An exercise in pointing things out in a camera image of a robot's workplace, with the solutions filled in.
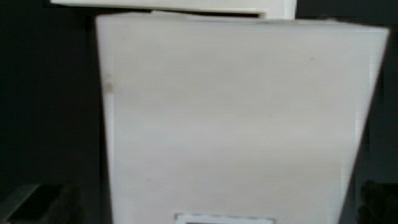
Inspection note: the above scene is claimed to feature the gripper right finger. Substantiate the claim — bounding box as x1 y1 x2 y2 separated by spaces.
357 181 398 224

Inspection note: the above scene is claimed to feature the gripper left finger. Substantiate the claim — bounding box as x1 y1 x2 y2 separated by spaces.
0 184 83 224

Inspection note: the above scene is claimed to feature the white cabinet top block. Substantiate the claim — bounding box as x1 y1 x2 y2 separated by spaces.
96 13 389 224

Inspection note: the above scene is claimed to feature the white cabinet body box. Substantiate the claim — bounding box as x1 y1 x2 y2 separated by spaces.
50 0 298 20

